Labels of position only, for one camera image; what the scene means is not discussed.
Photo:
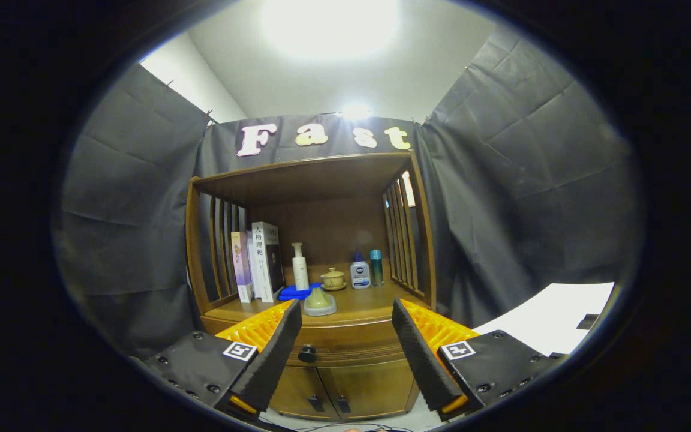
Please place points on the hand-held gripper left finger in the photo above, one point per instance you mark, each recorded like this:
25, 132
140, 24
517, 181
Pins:
270, 360

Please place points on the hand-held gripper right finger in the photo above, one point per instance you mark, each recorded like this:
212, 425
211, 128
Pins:
420, 360

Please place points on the wooden drawer with black knob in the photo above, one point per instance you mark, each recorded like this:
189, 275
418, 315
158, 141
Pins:
357, 343

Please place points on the green item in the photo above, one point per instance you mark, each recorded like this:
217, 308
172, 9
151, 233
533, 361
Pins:
320, 303

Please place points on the wooden cabinet door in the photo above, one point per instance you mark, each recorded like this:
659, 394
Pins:
297, 390
375, 387

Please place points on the wooden countertop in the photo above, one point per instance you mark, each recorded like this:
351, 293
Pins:
369, 300

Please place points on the brown wooden cabinet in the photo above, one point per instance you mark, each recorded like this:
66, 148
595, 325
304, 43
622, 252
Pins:
327, 228

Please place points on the folded blue cloth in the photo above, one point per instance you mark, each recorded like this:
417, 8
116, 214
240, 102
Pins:
290, 294

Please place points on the yellow saucer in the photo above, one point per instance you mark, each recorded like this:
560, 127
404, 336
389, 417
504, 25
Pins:
333, 288

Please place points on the thick white book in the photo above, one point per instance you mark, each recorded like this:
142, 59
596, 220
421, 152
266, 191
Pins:
264, 261

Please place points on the purple book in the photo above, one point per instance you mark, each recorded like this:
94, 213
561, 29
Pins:
241, 264

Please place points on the slim teal bottle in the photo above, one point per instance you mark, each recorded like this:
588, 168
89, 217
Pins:
376, 267

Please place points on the yellow lidded teacup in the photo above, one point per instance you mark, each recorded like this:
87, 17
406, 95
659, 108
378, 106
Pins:
333, 277

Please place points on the white bottle with blue pump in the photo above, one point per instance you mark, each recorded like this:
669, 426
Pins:
360, 273

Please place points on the white table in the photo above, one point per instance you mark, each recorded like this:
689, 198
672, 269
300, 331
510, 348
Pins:
549, 318

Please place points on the small black object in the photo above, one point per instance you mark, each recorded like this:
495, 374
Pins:
587, 321

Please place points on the ceiling light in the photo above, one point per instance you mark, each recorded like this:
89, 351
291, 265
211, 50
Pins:
355, 111

